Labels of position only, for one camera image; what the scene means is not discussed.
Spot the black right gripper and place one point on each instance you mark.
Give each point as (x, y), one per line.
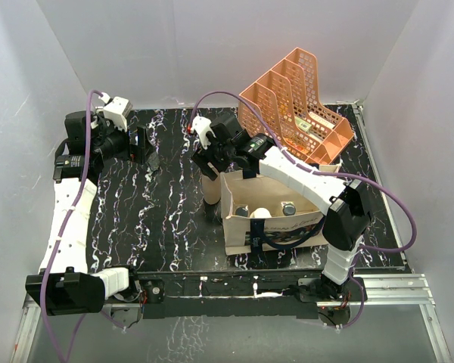
(202, 161)

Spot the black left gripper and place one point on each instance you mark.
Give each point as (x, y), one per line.
(135, 152)

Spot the beige pump bottle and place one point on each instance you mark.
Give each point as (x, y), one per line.
(211, 189)

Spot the small clear square bottle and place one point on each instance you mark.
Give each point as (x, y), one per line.
(242, 210)

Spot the cream canvas tote bag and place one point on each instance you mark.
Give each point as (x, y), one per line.
(256, 192)

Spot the cream round cap bottle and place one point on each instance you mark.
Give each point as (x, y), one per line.
(260, 213)

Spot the large clear square bottle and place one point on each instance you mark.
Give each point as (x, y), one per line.
(288, 208)

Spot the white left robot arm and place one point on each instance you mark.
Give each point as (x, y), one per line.
(63, 284)

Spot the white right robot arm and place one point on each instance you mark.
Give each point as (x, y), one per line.
(345, 210)

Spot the peach plastic file organizer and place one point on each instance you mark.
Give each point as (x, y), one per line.
(287, 98)

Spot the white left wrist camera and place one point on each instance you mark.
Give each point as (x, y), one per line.
(117, 110)

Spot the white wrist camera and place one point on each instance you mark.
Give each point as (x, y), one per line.
(117, 110)
(200, 126)

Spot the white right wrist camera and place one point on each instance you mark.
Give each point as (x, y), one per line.
(200, 126)

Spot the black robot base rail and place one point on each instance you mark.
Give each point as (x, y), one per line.
(298, 293)

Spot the aluminium table frame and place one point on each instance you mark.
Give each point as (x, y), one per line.
(156, 222)

